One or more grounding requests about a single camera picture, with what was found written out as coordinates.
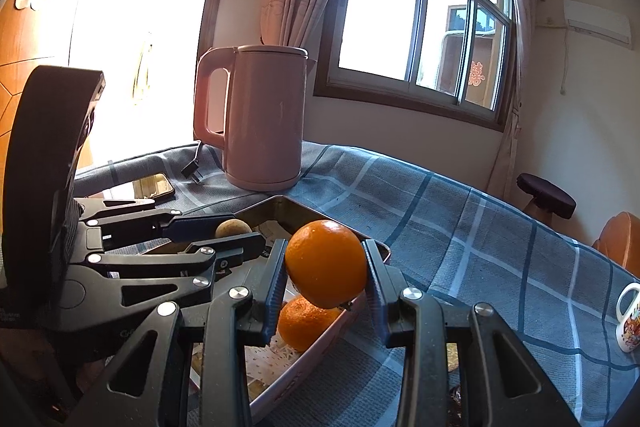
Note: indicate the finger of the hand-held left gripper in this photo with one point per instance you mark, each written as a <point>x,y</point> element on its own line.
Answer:
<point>230,252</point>
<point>195,227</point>

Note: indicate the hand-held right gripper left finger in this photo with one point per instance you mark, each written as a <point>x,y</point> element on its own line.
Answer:
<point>277,279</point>

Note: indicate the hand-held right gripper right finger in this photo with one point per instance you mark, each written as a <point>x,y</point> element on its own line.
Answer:
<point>376,289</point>

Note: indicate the brown round fruit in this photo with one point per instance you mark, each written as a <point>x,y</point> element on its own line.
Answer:
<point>234,227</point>

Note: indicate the orange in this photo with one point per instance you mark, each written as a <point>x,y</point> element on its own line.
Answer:
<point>305,324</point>
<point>325,264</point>

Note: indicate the metal tin box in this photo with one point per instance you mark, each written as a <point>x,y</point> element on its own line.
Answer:
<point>330,347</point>

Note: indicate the black power plug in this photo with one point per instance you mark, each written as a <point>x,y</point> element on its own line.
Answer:
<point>192,169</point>

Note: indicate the black smartphone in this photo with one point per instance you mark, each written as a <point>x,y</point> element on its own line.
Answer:
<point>145,187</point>

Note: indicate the blue plaid blanket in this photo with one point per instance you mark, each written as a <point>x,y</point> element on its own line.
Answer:
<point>450,227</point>

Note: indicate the wooden door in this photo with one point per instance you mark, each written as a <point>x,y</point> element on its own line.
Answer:
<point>30,37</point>

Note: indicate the pink electric kettle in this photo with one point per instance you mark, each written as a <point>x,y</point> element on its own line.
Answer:
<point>265,117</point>

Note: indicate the black round stool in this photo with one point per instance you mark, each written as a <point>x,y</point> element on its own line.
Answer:
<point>545,194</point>

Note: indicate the red window sticker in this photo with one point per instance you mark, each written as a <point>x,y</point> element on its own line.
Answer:
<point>476,74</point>

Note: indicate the orange-brown chair back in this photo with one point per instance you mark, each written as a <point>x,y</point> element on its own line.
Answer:
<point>620,242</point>

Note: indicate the white printed mug with lid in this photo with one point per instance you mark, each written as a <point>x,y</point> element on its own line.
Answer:
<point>631,322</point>

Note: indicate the sliding window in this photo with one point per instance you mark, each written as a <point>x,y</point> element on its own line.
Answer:
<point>415,17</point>

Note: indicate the white air conditioner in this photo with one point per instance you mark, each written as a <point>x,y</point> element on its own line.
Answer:
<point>597,22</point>

